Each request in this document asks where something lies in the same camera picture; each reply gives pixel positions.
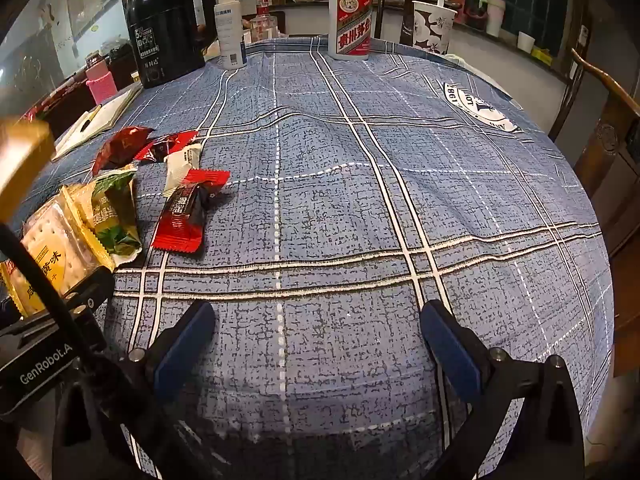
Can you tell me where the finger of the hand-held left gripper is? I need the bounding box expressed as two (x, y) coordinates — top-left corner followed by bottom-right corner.
(67, 266), (117, 318)

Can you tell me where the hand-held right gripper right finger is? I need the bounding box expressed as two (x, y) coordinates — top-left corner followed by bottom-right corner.
(420, 299), (586, 480)

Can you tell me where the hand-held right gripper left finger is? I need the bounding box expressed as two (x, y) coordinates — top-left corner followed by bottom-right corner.
(52, 301), (217, 480)

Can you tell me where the yellow cracker packet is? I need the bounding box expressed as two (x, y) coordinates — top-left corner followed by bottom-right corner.
(0, 185), (117, 318)

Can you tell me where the green snack packet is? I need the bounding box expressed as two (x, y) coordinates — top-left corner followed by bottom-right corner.
(80, 164), (143, 267)

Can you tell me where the red and black snack packet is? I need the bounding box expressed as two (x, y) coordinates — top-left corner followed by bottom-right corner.
(150, 169), (232, 253)

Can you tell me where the yellow cardboard box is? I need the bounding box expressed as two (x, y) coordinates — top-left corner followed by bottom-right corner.
(0, 116), (55, 223)

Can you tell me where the dark red snack packet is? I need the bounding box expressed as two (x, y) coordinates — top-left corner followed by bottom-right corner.
(91, 126), (155, 177)

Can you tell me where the white snack packet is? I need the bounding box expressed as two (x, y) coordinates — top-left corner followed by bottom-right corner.
(162, 142), (203, 197)

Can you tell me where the small red snack packet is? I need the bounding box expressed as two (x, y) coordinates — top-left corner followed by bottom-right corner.
(132, 130), (200, 165)

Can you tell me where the black pen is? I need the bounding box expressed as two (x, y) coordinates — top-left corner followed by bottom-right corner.
(74, 105), (103, 136)

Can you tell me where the open notebook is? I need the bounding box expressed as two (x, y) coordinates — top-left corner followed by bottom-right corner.
(52, 82), (145, 162)

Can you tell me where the blue plaid tablecloth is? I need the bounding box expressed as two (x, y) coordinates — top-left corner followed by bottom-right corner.
(10, 34), (617, 480)

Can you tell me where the pink cup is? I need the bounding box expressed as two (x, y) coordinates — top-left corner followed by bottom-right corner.
(85, 57), (120, 106)

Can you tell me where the black electric kettle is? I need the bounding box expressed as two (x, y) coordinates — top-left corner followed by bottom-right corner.
(125, 0), (218, 88)

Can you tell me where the wooden chair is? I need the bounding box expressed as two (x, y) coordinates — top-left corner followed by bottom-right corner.
(372, 0), (418, 43)
(547, 47), (640, 261)

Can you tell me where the framed picture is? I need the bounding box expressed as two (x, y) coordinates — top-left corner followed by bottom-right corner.
(65, 0), (115, 37)

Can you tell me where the white spray bottle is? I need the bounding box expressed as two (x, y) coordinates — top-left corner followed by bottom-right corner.
(214, 0), (248, 71)

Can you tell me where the clear bottle red cap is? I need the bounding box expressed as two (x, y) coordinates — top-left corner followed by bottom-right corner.
(248, 0), (278, 43)

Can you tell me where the floral paper cup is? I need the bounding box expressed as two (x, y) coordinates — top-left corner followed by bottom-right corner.
(411, 0), (458, 56)

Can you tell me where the white tumbler with straw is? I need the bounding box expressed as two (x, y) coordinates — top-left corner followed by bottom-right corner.
(479, 0), (507, 38)

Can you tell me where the white liquor bottle red label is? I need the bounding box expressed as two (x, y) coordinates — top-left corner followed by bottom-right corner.
(328, 0), (375, 62)

